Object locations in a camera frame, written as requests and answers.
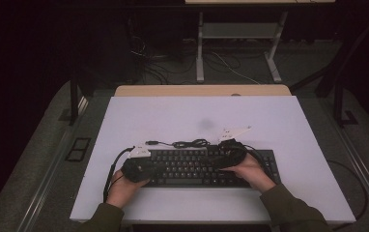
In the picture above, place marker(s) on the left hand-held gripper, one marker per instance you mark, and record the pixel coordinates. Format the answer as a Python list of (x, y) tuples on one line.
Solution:
[(136, 169)]

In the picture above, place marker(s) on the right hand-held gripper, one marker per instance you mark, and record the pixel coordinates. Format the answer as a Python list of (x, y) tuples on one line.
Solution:
[(232, 151)]

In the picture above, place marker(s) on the black keyboard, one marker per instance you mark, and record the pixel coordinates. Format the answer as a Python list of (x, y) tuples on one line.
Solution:
[(189, 170)]

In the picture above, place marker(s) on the person's left hand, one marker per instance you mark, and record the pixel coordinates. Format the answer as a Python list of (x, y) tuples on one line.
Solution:
[(121, 191)]

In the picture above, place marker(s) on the person's right hand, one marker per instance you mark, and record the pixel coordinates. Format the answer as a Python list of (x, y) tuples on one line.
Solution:
[(253, 175)]

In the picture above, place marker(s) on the white table board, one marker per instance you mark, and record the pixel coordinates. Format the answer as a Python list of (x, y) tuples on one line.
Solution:
[(205, 109)]

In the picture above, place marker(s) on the wooden table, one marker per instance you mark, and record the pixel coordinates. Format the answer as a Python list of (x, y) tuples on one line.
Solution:
[(173, 91)]

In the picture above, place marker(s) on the black metal stand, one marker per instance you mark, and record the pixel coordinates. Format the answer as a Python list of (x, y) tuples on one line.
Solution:
[(73, 103), (337, 106)]

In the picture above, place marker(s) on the light desk top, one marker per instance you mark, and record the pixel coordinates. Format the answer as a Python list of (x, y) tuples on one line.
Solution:
[(256, 1)]

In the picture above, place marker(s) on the black floor socket frame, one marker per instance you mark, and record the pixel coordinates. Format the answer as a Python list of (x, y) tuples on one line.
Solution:
[(77, 150)]

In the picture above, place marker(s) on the grey metal desk frame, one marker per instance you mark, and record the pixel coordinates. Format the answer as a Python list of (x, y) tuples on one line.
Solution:
[(200, 64)]

